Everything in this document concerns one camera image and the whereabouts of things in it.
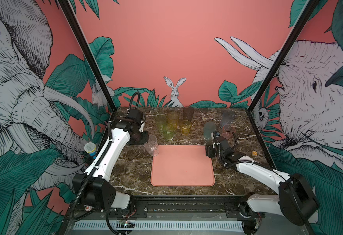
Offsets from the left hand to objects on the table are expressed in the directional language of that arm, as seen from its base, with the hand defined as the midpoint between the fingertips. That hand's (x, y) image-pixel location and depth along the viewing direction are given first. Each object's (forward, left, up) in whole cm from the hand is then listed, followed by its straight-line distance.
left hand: (144, 139), depth 78 cm
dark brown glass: (+28, -27, -9) cm, 40 cm away
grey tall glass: (+22, -55, -10) cm, 60 cm away
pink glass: (+15, -54, -11) cm, 57 cm away
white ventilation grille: (-39, -23, -20) cm, 49 cm away
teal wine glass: (+17, -41, -13) cm, 47 cm away
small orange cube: (-1, -70, -20) cm, 73 cm away
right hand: (+1, -37, -10) cm, 38 cm away
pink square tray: (-8, -21, -19) cm, 29 cm away
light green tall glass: (+20, -8, -10) cm, 24 cm away
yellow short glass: (+24, -26, -21) cm, 41 cm away
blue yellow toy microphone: (-8, +23, +6) cm, 26 cm away
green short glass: (+18, -12, -18) cm, 28 cm away
